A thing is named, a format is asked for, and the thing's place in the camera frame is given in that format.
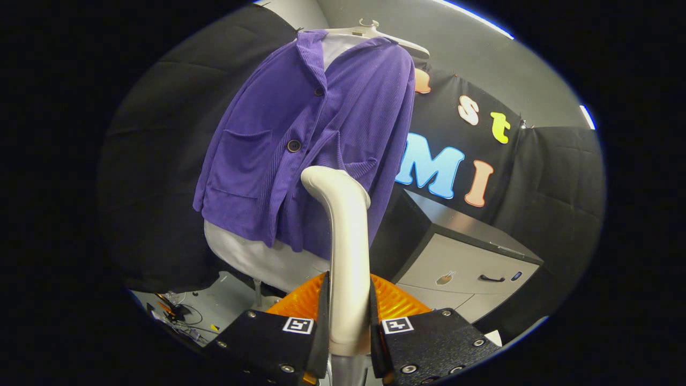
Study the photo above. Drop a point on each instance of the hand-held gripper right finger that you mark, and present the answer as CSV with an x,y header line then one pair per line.
x,y
376,343

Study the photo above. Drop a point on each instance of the cream plastic hanger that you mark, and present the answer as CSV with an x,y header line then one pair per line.
x,y
396,42

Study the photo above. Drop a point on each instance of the white garment steamer head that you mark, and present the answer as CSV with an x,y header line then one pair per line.
x,y
348,241

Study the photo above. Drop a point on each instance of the orange and black tool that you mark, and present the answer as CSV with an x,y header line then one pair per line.
x,y
165,306

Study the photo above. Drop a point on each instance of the grey drawer cabinet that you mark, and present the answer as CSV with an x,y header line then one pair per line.
x,y
461,257

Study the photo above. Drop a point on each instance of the purple jacket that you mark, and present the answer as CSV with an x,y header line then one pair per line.
x,y
321,139

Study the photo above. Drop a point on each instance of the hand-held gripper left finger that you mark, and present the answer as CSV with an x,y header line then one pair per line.
x,y
321,343

